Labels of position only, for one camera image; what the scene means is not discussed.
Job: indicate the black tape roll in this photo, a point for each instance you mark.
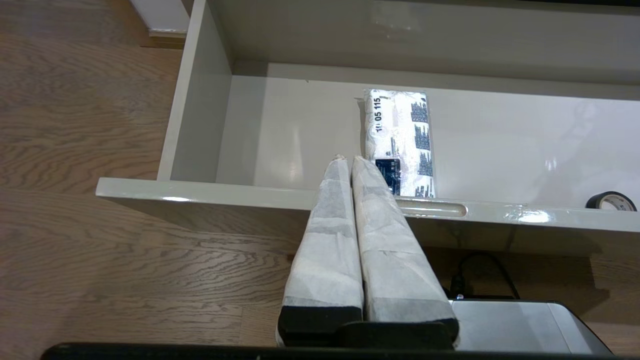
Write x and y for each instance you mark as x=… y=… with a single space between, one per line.
x=597 y=201

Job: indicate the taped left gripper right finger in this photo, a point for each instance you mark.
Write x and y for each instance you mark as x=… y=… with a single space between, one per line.
x=395 y=265

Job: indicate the glossy white cabinet drawer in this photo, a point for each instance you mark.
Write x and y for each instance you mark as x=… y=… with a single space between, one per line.
x=300 y=135

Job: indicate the white tissue packet blue print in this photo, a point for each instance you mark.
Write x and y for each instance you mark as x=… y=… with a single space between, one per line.
x=400 y=130

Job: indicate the grey black robot base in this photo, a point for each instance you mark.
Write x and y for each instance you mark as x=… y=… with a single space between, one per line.
x=515 y=325

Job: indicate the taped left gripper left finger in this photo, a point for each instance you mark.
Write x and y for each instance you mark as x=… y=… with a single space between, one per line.
x=325 y=260

